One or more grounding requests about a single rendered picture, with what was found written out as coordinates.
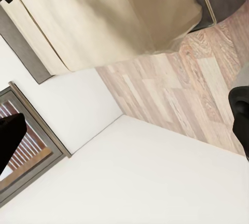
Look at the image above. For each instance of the bed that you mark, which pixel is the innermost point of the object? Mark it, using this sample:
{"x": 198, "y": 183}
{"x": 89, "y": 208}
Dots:
{"x": 55, "y": 37}

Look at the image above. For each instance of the fixed window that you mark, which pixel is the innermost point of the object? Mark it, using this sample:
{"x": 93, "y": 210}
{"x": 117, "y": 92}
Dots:
{"x": 39, "y": 150}

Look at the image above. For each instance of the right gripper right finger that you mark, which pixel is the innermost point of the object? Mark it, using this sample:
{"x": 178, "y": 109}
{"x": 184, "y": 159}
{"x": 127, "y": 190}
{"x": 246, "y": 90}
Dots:
{"x": 241, "y": 129}

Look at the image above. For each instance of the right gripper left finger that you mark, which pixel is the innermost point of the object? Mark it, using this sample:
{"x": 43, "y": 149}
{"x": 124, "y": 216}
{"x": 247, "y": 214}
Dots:
{"x": 12, "y": 130}

